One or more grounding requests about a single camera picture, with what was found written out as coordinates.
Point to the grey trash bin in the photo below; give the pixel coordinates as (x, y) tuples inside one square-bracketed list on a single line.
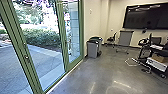
[(92, 50)]

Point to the green lidded trash bin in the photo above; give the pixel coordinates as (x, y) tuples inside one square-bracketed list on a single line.
[(98, 39)]

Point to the green framed glass door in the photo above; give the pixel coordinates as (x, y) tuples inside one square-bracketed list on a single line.
[(74, 30)]

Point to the black office chair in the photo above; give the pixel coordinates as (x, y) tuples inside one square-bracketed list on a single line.
[(112, 40)]

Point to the green garden bush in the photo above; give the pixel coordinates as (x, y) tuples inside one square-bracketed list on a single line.
[(40, 36)]

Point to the black wheeled cart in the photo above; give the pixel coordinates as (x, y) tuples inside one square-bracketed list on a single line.
[(145, 50)]

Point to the white storage box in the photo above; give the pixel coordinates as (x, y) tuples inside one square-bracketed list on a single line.
[(156, 64)]

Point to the white wall switch plate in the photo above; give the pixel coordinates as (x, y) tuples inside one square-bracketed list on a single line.
[(90, 11)]

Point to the white metal floor frame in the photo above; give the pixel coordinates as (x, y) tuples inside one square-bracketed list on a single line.
[(128, 62)]

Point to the large black wall screen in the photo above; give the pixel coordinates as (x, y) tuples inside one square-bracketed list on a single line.
[(146, 16)]

